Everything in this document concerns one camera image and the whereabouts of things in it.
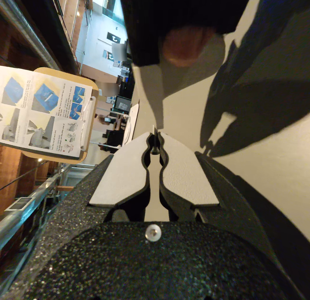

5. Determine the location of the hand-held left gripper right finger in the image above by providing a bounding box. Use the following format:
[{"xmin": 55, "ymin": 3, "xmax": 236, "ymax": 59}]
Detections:
[{"xmin": 159, "ymin": 132, "xmax": 219, "ymax": 206}]

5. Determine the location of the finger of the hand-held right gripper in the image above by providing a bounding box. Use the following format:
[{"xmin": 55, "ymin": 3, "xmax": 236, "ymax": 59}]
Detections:
[
  {"xmin": 132, "ymin": 63, "xmax": 165, "ymax": 131},
  {"xmin": 160, "ymin": 35, "xmax": 226, "ymax": 98}
]

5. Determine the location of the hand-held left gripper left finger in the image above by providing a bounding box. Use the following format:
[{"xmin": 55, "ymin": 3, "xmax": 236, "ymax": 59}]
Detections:
[{"xmin": 89, "ymin": 132, "xmax": 150, "ymax": 207}]

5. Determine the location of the silver bolt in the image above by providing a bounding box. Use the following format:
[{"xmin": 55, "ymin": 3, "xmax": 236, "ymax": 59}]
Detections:
[{"xmin": 150, "ymin": 125, "xmax": 161, "ymax": 156}]

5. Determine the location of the person's right hand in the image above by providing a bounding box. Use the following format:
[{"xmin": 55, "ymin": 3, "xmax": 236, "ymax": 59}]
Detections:
[{"xmin": 162, "ymin": 26, "xmax": 218, "ymax": 68}]

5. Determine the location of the white document stand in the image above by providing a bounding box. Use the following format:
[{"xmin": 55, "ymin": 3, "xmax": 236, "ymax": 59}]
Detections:
[{"xmin": 80, "ymin": 95, "xmax": 140, "ymax": 151}]

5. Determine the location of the wooden instruction board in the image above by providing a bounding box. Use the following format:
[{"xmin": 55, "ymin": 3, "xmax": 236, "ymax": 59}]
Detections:
[{"xmin": 0, "ymin": 65, "xmax": 99, "ymax": 164}]

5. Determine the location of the silver ventilation duct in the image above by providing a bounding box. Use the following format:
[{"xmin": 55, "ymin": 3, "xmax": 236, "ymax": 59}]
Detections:
[{"xmin": 0, "ymin": 0, "xmax": 62, "ymax": 72}]

